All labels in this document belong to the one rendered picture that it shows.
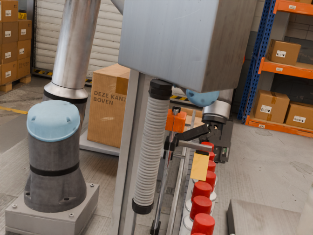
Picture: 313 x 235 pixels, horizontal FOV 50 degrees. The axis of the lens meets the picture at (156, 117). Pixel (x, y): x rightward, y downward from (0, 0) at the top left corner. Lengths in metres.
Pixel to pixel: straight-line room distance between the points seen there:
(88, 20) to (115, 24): 4.20
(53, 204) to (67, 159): 0.11
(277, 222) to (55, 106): 0.65
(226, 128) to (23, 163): 0.66
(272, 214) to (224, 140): 0.26
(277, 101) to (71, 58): 3.76
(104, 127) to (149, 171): 0.79
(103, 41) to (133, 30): 4.63
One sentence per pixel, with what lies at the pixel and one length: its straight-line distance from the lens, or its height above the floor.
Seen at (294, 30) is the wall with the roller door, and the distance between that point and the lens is 5.13.
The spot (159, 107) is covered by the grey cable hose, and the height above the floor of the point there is 1.25.
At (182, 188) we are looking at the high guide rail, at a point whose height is 0.96.
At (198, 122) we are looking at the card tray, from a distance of 1.76.
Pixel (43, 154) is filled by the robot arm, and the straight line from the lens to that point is 0.80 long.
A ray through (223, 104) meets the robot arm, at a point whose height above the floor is 1.16.
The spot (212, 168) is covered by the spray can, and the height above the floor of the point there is 1.08.
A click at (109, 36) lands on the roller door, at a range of 5.10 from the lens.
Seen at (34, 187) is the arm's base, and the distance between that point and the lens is 0.85.
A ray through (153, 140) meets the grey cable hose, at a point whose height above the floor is 1.20.
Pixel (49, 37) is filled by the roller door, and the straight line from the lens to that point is 5.46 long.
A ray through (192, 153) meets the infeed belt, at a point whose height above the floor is 0.88.
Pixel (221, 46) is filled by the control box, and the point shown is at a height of 1.35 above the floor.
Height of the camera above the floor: 1.39
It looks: 19 degrees down
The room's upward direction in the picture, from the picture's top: 9 degrees clockwise
